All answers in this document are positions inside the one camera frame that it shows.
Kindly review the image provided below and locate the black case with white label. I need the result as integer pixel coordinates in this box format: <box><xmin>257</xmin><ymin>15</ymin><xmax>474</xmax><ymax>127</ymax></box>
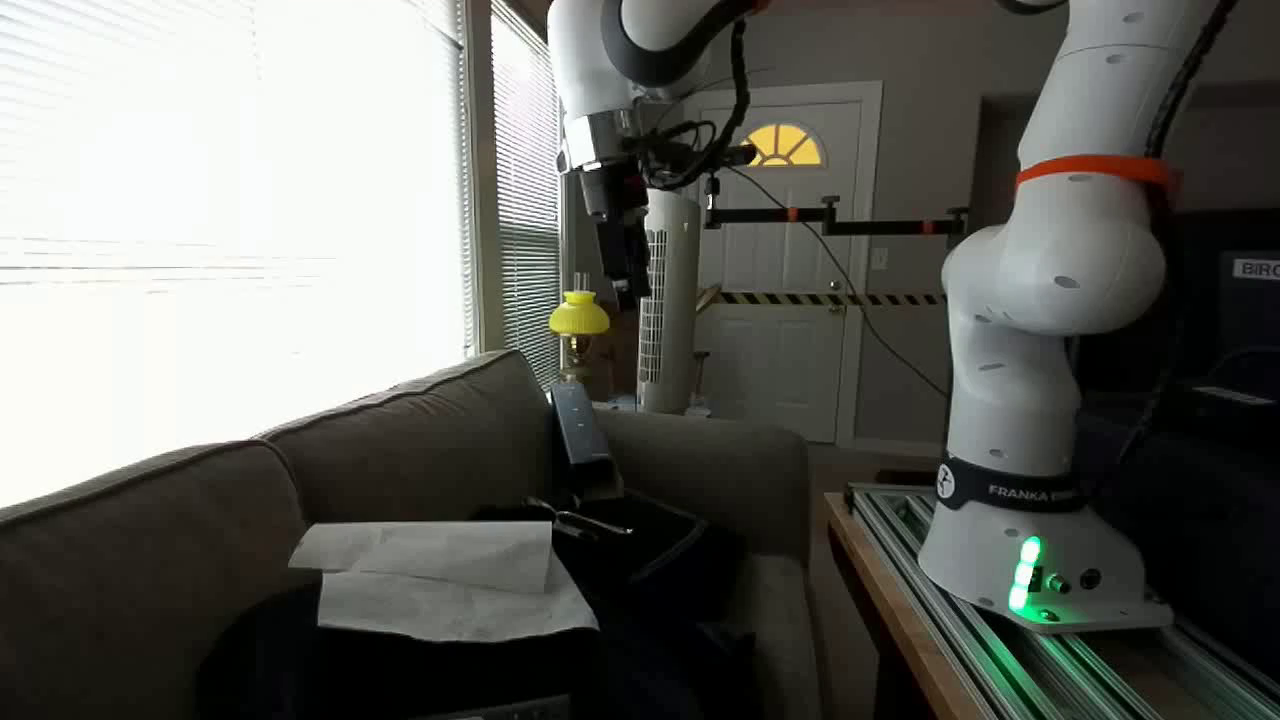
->
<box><xmin>1170</xmin><ymin>203</ymin><xmax>1280</xmax><ymax>405</ymax></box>

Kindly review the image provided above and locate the black and yellow caution tape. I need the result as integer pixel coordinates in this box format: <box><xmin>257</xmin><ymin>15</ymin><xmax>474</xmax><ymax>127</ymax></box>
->
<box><xmin>692</xmin><ymin>285</ymin><xmax>952</xmax><ymax>312</ymax></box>

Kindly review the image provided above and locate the beige fabric couch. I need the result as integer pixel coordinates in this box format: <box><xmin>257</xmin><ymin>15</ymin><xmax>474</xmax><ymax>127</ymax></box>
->
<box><xmin>0</xmin><ymin>349</ymin><xmax>822</xmax><ymax>720</ymax></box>

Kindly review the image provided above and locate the thin silver metal rod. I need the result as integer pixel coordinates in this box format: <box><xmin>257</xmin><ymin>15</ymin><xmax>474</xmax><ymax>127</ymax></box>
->
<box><xmin>522</xmin><ymin>492</ymin><xmax>640</xmax><ymax>540</ymax></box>

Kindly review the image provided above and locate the narrow window with blind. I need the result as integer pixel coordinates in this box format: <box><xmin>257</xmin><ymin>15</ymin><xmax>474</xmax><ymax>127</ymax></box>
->
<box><xmin>488</xmin><ymin>10</ymin><xmax>565</xmax><ymax>391</ymax></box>

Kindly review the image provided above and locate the white tower fan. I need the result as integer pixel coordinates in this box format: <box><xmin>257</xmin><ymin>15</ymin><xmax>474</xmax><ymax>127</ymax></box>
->
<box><xmin>636</xmin><ymin>179</ymin><xmax>704</xmax><ymax>417</ymax></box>

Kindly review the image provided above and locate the aluminium rail base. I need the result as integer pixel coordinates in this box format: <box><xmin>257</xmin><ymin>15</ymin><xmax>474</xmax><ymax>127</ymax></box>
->
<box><xmin>842</xmin><ymin>482</ymin><xmax>1280</xmax><ymax>720</ymax></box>

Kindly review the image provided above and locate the thin black hanging cable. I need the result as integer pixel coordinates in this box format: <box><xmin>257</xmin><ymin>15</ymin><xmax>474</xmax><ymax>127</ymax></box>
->
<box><xmin>725</xmin><ymin>164</ymin><xmax>952</xmax><ymax>402</ymax></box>

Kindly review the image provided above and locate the white door with arched window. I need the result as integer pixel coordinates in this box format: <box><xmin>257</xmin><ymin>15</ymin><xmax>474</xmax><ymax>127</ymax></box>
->
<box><xmin>681</xmin><ymin>76</ymin><xmax>883</xmax><ymax>443</ymax></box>

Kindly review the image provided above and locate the black box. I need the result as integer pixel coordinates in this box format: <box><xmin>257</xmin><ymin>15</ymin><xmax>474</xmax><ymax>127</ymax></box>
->
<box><xmin>196</xmin><ymin>574</ymin><xmax>633</xmax><ymax>720</ymax></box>

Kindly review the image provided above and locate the yellow funnel-shaped object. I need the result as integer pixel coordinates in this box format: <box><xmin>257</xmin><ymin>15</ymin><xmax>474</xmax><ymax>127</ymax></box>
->
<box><xmin>545</xmin><ymin>272</ymin><xmax>616</xmax><ymax>384</ymax></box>

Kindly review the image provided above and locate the black boom with orange clamps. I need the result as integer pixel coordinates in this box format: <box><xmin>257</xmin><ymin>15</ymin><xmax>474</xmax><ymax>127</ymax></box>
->
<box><xmin>700</xmin><ymin>174</ymin><xmax>974</xmax><ymax>246</ymax></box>

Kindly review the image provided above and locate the large white window blind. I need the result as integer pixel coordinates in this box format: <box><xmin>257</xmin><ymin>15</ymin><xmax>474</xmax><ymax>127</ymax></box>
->
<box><xmin>0</xmin><ymin>0</ymin><xmax>473</xmax><ymax>514</ymax></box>

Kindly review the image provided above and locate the dark grey remote control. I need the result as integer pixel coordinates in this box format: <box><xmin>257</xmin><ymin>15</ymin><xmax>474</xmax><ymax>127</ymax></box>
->
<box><xmin>548</xmin><ymin>375</ymin><xmax>619</xmax><ymax>497</ymax></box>

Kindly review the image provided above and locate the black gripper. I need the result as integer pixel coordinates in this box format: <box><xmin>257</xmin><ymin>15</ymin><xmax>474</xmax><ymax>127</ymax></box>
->
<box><xmin>571</xmin><ymin>157</ymin><xmax>659</xmax><ymax>303</ymax></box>

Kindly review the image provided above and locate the black bag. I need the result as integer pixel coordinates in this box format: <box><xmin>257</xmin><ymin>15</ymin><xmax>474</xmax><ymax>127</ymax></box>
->
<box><xmin>473</xmin><ymin>483</ymin><xmax>751</xmax><ymax>720</ymax></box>

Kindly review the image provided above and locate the white paper napkin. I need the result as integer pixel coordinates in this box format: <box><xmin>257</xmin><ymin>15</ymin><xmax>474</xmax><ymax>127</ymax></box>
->
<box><xmin>286</xmin><ymin>518</ymin><xmax>600</xmax><ymax>650</ymax></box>

